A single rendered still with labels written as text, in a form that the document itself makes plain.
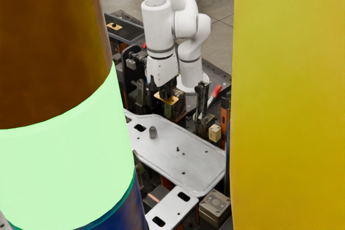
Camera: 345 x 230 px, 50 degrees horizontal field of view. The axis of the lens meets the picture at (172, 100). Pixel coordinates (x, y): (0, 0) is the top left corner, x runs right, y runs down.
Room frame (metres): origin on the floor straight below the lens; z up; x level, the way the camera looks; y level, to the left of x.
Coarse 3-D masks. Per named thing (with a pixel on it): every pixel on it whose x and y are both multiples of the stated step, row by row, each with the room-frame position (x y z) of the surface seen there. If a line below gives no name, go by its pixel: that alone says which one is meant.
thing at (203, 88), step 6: (198, 84) 1.09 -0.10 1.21; (204, 84) 1.08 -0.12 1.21; (198, 90) 1.05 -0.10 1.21; (204, 90) 1.07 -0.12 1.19; (198, 96) 1.08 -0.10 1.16; (204, 96) 1.06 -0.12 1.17; (198, 102) 1.08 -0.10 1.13; (204, 102) 1.06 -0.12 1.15; (198, 108) 1.08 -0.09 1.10; (204, 108) 1.06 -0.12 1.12; (198, 114) 1.08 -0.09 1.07; (204, 114) 1.06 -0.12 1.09; (198, 120) 1.08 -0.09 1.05
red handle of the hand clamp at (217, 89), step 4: (216, 88) 1.14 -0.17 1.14; (220, 88) 1.14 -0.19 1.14; (216, 92) 1.13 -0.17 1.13; (212, 96) 1.12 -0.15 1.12; (216, 96) 1.12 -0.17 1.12; (208, 100) 1.12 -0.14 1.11; (212, 100) 1.11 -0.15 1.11; (208, 104) 1.10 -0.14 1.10; (208, 108) 1.09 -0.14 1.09; (200, 116) 1.07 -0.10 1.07
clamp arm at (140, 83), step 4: (140, 80) 1.30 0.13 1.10; (140, 84) 1.29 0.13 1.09; (144, 84) 1.29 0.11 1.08; (140, 88) 1.28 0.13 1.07; (144, 88) 1.29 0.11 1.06; (140, 92) 1.29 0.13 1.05; (144, 92) 1.29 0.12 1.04; (140, 96) 1.29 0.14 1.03; (144, 96) 1.29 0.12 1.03; (140, 100) 1.28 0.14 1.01; (144, 100) 1.28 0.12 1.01
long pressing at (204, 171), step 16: (128, 112) 1.21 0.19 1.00; (128, 128) 1.12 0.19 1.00; (160, 128) 1.10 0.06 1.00; (176, 128) 1.09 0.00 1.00; (144, 144) 1.02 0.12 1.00; (160, 144) 1.01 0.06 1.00; (176, 144) 1.00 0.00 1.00; (192, 144) 0.99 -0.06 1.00; (208, 144) 0.98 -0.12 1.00; (144, 160) 0.94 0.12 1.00; (160, 160) 0.93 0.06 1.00; (176, 160) 0.92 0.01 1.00; (192, 160) 0.91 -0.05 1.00; (208, 160) 0.91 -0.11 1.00; (224, 160) 0.90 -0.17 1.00; (176, 176) 0.85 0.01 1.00; (192, 176) 0.84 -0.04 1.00; (208, 176) 0.84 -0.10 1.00; (192, 192) 0.78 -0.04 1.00; (208, 192) 0.77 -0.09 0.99
